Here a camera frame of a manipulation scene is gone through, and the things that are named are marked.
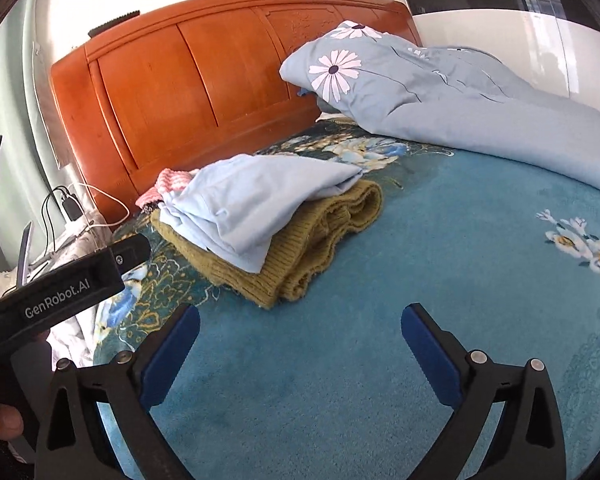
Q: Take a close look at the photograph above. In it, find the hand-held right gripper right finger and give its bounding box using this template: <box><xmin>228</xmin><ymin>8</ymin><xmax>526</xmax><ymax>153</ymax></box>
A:
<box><xmin>400</xmin><ymin>301</ymin><xmax>567</xmax><ymax>480</ymax></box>

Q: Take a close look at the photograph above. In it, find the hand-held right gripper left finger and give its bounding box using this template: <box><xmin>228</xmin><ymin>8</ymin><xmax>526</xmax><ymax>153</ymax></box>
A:
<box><xmin>34</xmin><ymin>302</ymin><xmax>202</xmax><ymax>480</ymax></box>

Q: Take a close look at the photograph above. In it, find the light blue T-shirt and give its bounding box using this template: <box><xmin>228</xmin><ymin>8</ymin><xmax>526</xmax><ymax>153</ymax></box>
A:
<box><xmin>157</xmin><ymin>154</ymin><xmax>363</xmax><ymax>276</ymax></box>

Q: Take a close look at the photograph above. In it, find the person's left hand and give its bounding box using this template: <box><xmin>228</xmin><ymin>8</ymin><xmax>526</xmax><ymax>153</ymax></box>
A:
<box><xmin>0</xmin><ymin>400</ymin><xmax>25</xmax><ymax>437</ymax></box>

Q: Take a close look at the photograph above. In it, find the white floral cloth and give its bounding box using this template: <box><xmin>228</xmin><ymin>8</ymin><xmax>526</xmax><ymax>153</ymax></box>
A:
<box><xmin>45</xmin><ymin>210</ymin><xmax>146</xmax><ymax>368</ymax></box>

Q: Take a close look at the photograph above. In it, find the black charger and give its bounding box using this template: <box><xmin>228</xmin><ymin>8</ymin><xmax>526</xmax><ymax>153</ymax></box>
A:
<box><xmin>60</xmin><ymin>195</ymin><xmax>83</xmax><ymax>223</ymax></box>

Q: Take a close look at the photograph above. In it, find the teal floral blanket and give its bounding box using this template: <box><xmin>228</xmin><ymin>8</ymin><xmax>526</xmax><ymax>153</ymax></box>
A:
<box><xmin>92</xmin><ymin>120</ymin><xmax>600</xmax><ymax>480</ymax></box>

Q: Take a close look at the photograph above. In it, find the pink white knit garment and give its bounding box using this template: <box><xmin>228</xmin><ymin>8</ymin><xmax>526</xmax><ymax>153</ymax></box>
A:
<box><xmin>135</xmin><ymin>169</ymin><xmax>198</xmax><ymax>208</ymax></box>

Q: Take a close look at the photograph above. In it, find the olive knit sweater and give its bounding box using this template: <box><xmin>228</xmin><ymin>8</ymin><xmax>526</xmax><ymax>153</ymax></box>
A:
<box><xmin>150</xmin><ymin>180</ymin><xmax>383</xmax><ymax>310</ymax></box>

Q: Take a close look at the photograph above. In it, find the light blue floral duvet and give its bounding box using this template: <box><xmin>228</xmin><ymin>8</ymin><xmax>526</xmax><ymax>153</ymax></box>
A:
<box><xmin>279</xmin><ymin>20</ymin><xmax>600</xmax><ymax>198</ymax></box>

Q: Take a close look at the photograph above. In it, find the wooden headboard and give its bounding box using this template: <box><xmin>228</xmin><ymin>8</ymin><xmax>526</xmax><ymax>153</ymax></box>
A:
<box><xmin>50</xmin><ymin>0</ymin><xmax>423</xmax><ymax>211</ymax></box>

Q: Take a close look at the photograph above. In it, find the slim black device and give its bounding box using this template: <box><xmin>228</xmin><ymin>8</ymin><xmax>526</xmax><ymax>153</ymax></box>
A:
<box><xmin>87</xmin><ymin>9</ymin><xmax>141</xmax><ymax>38</ymax></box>

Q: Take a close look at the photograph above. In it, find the white wardrobe with black stripe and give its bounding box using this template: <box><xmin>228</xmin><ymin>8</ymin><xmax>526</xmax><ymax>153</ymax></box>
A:
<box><xmin>387</xmin><ymin>0</ymin><xmax>600</xmax><ymax>126</ymax></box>

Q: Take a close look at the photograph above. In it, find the black charging cable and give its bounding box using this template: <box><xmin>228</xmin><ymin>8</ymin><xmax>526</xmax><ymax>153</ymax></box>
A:
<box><xmin>40</xmin><ymin>186</ymin><xmax>71</xmax><ymax>256</ymax></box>

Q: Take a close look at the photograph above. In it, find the white charging cable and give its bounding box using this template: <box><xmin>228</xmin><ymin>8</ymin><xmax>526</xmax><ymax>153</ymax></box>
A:
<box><xmin>70</xmin><ymin>182</ymin><xmax>131</xmax><ymax>228</ymax></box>

